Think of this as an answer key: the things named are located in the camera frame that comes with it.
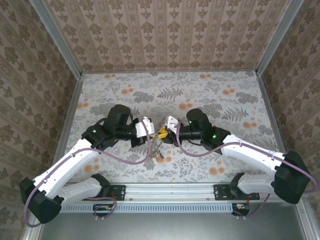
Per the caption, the aluminium corner post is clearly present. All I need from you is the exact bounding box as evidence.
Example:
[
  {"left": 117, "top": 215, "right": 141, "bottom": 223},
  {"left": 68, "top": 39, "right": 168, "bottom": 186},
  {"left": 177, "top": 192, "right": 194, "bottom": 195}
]
[
  {"left": 254, "top": 0, "right": 305, "bottom": 77},
  {"left": 29, "top": 0, "right": 83, "bottom": 80}
]

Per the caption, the white slotted cable duct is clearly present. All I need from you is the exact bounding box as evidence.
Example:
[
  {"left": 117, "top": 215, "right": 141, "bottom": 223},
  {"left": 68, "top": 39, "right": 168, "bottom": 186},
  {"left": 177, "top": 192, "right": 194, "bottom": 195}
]
[{"left": 59, "top": 202, "right": 235, "bottom": 214}]

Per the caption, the large grey keyring with keys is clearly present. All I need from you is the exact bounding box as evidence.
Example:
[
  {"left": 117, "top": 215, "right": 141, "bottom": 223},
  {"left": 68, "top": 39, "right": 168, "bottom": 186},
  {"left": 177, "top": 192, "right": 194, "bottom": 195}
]
[{"left": 149, "top": 133, "right": 166, "bottom": 163}]

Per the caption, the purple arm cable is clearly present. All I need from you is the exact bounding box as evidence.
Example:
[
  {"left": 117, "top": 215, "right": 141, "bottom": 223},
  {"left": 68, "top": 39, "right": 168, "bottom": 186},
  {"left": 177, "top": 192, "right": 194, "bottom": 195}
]
[
  {"left": 23, "top": 117, "right": 157, "bottom": 228},
  {"left": 174, "top": 122, "right": 320, "bottom": 221}
]

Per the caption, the long aluminium base rail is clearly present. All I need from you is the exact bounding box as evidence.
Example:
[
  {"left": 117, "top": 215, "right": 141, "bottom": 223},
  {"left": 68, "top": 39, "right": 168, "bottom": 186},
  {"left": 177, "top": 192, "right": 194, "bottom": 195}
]
[{"left": 37, "top": 181, "right": 310, "bottom": 202}]

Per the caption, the thin aluminium wall rail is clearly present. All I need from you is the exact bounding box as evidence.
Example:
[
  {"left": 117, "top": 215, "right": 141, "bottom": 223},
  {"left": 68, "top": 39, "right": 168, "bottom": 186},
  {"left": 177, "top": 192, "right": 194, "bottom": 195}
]
[{"left": 81, "top": 69, "right": 258, "bottom": 75}]

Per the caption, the black cable outlet bracket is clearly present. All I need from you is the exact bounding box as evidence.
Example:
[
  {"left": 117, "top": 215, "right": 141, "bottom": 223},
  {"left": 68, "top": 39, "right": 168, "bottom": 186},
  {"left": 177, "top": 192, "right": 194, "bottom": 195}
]
[
  {"left": 92, "top": 203, "right": 116, "bottom": 218},
  {"left": 231, "top": 202, "right": 251, "bottom": 217}
]

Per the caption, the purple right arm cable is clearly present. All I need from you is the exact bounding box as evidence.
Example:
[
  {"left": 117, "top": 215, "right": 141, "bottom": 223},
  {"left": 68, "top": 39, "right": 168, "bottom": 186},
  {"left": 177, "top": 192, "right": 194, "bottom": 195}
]
[{"left": 174, "top": 122, "right": 320, "bottom": 221}]

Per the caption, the aluminium side rail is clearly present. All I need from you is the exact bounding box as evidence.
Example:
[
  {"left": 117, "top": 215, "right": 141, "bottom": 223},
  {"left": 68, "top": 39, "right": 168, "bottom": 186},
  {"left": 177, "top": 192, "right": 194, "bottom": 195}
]
[
  {"left": 47, "top": 73, "right": 85, "bottom": 185},
  {"left": 256, "top": 73, "right": 296, "bottom": 183}
]

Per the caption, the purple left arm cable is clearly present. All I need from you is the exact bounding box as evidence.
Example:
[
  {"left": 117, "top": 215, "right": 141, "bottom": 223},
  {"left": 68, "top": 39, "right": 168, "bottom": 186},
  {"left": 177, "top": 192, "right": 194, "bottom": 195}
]
[{"left": 23, "top": 117, "right": 157, "bottom": 228}]

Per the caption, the grey metal panel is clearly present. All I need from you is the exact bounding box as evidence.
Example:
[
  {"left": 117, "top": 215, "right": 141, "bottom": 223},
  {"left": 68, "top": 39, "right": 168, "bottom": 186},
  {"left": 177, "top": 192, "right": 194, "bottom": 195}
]
[{"left": 23, "top": 201, "right": 317, "bottom": 240}]

